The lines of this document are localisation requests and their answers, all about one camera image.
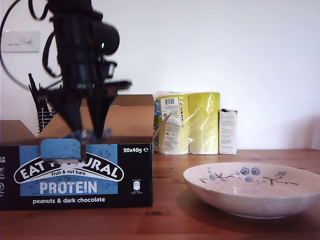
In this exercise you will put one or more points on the grey gripper camera box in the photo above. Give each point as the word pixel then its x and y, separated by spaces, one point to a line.
pixel 108 67

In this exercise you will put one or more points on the black blue snackbar carton box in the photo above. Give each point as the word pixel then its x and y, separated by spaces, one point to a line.
pixel 75 178

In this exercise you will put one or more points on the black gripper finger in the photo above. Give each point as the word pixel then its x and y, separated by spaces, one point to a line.
pixel 70 112
pixel 100 112

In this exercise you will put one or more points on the white plate with blue flowers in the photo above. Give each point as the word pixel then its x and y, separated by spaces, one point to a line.
pixel 250 198

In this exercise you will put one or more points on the white wall light switch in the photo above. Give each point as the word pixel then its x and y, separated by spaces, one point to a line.
pixel 25 47

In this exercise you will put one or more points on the black stick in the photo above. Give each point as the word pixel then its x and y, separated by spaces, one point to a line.
pixel 33 86
pixel 40 86
pixel 33 98

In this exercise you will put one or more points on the small white carton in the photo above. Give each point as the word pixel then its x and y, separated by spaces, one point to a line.
pixel 227 133

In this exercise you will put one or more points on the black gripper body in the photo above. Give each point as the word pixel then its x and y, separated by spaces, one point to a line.
pixel 80 77

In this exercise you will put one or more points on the yellow-green paper towel pack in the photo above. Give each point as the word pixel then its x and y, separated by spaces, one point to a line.
pixel 200 123

